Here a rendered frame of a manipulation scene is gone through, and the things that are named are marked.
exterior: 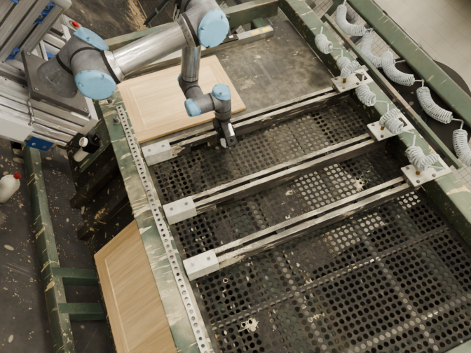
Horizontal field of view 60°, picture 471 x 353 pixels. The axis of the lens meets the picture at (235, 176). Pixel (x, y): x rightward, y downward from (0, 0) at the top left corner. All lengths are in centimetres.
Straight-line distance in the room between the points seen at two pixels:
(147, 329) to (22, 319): 62
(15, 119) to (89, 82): 28
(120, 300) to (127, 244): 27
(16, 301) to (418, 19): 686
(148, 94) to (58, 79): 77
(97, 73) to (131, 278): 109
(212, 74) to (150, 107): 39
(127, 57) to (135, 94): 85
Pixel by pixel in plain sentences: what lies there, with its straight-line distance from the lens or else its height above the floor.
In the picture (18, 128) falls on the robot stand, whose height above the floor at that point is 93.
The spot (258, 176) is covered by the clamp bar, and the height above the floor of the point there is 127.
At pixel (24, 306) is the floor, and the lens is 234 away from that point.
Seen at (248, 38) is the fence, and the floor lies 152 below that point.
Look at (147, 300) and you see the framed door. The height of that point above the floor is 52.
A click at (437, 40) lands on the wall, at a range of 738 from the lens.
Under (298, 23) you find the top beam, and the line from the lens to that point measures 260.
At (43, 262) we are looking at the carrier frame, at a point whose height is 13.
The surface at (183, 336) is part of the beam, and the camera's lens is 157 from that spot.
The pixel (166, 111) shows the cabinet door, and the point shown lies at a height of 104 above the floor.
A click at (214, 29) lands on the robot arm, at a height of 159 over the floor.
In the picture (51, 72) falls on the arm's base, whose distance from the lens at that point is 159.
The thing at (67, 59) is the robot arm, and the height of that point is 116.
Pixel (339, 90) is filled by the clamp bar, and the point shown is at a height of 174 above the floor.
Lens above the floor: 182
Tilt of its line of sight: 20 degrees down
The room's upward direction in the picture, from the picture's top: 50 degrees clockwise
